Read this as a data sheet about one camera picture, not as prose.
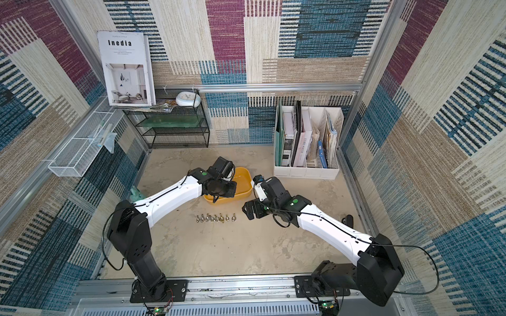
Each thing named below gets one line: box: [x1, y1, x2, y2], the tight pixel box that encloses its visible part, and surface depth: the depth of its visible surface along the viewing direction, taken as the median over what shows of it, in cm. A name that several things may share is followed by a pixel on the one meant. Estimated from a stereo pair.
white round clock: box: [175, 90, 202, 108], surface depth 91 cm
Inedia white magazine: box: [97, 30, 157, 108], surface depth 79 cm
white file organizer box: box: [273, 105, 344, 181], surface depth 101 cm
